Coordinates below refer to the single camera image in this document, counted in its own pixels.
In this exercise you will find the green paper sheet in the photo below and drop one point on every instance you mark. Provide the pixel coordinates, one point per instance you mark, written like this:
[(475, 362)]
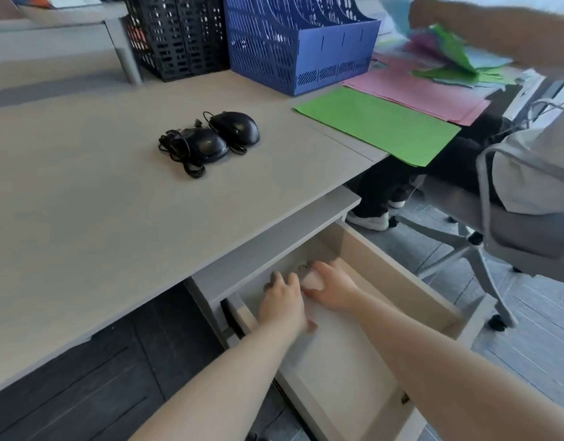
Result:
[(378, 123)]

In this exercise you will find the black plastic file rack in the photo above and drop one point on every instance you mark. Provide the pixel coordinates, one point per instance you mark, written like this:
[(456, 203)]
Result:
[(204, 36), (151, 36)]

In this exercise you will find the person's left forearm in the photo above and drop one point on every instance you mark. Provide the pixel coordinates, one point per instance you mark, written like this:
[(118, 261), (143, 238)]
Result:
[(217, 385)]

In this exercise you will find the grey monitor riser shelf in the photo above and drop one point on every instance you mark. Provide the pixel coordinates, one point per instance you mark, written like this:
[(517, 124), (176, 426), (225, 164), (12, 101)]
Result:
[(57, 36)]

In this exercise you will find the person's right thumb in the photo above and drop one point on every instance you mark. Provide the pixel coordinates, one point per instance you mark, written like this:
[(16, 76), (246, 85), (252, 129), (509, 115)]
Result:
[(313, 294)]

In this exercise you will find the grey drawer cabinet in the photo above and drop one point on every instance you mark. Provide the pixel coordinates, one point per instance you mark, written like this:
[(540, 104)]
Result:
[(272, 252)]

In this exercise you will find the person's right forearm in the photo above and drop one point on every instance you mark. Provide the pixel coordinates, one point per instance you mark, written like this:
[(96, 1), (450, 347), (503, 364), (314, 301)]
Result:
[(438, 372)]

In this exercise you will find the grey office chair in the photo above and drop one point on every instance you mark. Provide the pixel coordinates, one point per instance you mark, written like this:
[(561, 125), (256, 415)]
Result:
[(493, 234)]

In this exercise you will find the open beige wooden drawer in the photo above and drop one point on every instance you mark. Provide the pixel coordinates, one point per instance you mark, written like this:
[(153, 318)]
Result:
[(355, 362)]

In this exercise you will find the person's left thumb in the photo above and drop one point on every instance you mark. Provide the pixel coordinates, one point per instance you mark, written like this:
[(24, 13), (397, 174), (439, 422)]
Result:
[(312, 324)]

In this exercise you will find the pile of coloured paper sheets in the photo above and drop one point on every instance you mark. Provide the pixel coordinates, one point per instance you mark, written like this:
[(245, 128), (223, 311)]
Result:
[(451, 59)]

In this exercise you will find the person's left hand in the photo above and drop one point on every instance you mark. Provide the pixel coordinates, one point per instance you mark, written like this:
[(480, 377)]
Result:
[(282, 305)]

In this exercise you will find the person's right hand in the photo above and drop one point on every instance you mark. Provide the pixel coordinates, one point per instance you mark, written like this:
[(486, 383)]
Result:
[(337, 289)]

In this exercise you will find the pink paper sheets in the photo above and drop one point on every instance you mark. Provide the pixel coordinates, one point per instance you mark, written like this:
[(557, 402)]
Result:
[(415, 91)]

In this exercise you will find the blue plastic file rack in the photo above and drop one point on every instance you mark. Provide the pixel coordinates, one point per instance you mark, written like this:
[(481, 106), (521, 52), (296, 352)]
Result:
[(309, 45)]

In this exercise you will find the another person's forearm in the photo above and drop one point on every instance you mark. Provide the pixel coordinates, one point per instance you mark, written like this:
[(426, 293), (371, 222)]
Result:
[(493, 27)]

